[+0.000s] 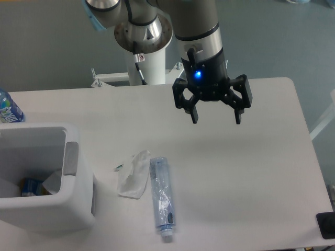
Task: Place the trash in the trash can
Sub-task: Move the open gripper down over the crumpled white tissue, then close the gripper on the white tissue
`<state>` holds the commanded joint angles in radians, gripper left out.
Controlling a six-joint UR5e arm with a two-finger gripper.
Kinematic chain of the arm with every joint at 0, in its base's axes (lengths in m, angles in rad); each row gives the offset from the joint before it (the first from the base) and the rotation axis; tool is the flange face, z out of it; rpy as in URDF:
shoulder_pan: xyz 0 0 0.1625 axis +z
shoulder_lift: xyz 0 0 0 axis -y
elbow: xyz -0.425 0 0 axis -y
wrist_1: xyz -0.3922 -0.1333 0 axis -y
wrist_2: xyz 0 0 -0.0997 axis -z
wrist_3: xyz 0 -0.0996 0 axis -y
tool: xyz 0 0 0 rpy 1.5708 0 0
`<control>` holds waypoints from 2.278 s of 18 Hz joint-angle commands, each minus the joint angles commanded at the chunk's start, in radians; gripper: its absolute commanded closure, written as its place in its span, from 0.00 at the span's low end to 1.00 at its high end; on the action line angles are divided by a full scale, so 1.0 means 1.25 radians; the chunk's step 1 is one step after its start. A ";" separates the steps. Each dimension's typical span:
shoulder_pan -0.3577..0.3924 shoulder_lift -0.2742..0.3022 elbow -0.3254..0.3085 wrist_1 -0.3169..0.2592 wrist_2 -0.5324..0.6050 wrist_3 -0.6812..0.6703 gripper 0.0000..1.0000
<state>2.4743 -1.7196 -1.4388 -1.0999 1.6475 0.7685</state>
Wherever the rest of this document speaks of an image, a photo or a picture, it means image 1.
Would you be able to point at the blue carton in trash can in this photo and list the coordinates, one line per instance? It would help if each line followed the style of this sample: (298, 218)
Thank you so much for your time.
(32, 187)

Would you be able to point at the black device at table edge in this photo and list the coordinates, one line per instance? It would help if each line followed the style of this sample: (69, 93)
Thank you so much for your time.
(326, 224)

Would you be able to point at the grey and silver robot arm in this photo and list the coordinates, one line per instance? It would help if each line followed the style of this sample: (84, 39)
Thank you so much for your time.
(194, 23)

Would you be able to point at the blue labelled water bottle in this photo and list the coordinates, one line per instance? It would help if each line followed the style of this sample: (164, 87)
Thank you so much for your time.
(10, 112)

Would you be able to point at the crushed clear plastic bottle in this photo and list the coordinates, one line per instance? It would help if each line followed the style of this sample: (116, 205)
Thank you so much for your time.
(163, 205)

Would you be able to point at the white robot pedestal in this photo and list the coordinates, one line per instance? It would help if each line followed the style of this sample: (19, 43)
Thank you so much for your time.
(146, 68)

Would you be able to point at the white paper in trash can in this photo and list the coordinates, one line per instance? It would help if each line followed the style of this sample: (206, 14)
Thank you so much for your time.
(53, 183)

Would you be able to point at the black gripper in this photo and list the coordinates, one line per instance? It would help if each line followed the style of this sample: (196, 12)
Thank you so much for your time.
(208, 80)

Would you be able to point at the white trash can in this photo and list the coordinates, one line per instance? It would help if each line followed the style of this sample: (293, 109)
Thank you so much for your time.
(39, 150)

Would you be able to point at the crumpled white tissue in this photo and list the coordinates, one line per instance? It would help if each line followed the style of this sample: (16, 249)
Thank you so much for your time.
(133, 174)

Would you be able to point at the white table frame leg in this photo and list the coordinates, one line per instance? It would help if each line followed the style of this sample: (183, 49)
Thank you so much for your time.
(326, 117)

